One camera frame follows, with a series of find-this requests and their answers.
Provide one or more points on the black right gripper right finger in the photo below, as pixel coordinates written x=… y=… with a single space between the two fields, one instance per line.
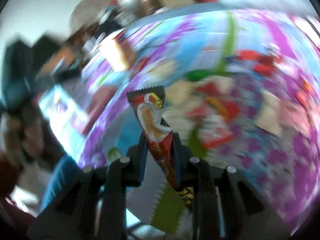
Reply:
x=225 y=205

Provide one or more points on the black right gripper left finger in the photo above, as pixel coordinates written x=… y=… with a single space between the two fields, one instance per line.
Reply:
x=93 y=205

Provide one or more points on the red black noodle snack packet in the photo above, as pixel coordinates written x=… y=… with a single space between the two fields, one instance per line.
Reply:
x=164 y=145

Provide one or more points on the left hand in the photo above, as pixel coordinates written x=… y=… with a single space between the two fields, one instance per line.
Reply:
x=22 y=135

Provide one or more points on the colourful striped bed sheet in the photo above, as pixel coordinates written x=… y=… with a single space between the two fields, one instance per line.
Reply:
x=241 y=90

